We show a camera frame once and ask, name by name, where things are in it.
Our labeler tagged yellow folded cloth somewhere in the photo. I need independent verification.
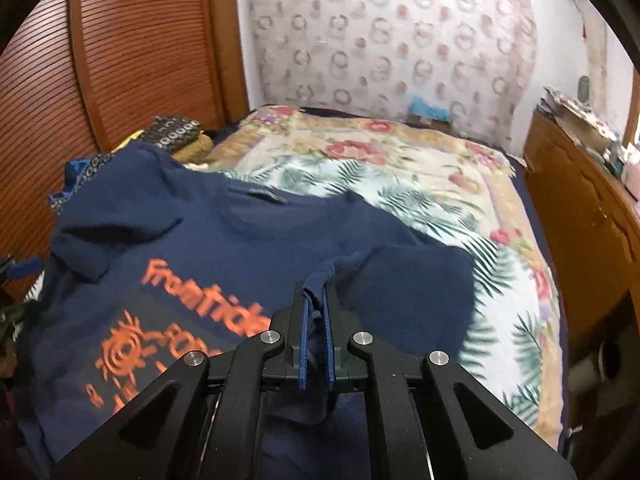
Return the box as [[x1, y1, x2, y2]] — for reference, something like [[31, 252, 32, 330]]
[[112, 130, 215, 167]]

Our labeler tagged ring pattern curtain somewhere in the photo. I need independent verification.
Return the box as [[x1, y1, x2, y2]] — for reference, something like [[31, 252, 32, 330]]
[[245, 0, 541, 156]]

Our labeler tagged dark ring patterned folded cloth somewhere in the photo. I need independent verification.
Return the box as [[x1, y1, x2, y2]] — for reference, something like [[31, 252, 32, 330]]
[[142, 116, 203, 153]]

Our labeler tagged floral blanket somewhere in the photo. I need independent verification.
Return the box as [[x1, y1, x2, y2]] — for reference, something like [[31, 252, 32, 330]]
[[207, 105, 568, 451]]

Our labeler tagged leaf print bed sheet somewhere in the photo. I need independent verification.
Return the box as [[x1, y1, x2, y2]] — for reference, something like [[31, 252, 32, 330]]
[[225, 155, 541, 411]]

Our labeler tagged cardboard box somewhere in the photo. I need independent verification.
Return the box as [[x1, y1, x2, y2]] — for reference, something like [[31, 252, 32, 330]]
[[562, 110, 617, 153]]

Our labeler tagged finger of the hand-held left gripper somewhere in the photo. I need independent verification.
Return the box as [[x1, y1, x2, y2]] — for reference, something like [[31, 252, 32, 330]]
[[0, 256, 41, 281]]

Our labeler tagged blue box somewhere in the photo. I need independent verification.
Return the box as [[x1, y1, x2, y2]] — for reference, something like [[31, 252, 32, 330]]
[[407, 95, 453, 123]]

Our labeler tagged wooden cabinet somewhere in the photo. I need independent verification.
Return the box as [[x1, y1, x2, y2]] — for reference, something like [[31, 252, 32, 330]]
[[522, 110, 640, 341]]

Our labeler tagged wooden louvered wardrobe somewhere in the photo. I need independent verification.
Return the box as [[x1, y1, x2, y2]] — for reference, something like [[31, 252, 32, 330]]
[[0, 0, 251, 301]]

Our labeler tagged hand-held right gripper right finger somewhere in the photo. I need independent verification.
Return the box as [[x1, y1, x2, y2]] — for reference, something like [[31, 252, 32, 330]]
[[320, 285, 578, 480]]

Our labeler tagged navy t-shirt with orange print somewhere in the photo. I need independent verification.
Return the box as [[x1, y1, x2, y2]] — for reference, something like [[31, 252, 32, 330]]
[[12, 140, 476, 480]]

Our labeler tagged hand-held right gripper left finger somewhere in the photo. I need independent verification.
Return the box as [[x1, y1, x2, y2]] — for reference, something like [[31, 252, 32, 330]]
[[50, 282, 321, 480]]

